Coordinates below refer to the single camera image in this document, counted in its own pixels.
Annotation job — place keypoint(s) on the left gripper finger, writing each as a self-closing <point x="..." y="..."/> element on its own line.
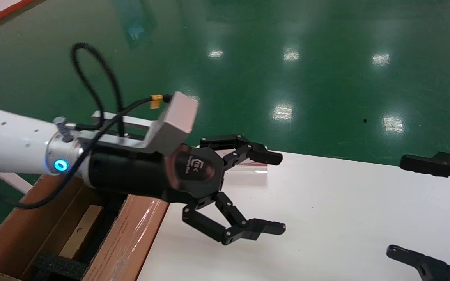
<point x="266" y="227"/>
<point x="266" y="157"/>

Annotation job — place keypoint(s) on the acrylic sign with Chinese text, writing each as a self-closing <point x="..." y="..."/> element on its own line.
<point x="254" y="169"/>

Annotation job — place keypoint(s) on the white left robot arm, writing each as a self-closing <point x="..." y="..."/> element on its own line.
<point x="6" y="142"/>

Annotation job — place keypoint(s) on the large open cardboard box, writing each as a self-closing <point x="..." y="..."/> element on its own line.
<point x="131" y="234"/>

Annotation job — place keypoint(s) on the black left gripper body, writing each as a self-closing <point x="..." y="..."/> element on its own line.
<point x="131" y="175"/>

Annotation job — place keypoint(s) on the black foam padding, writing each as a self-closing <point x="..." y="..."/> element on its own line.
<point x="59" y="267"/>

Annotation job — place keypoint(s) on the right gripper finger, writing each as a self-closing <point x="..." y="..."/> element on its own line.
<point x="424" y="164"/>
<point x="424" y="265"/>

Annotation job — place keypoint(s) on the small cardboard box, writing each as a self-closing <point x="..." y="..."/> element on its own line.
<point x="80" y="234"/>

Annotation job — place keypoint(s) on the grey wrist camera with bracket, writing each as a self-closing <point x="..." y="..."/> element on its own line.
<point x="178" y="117"/>

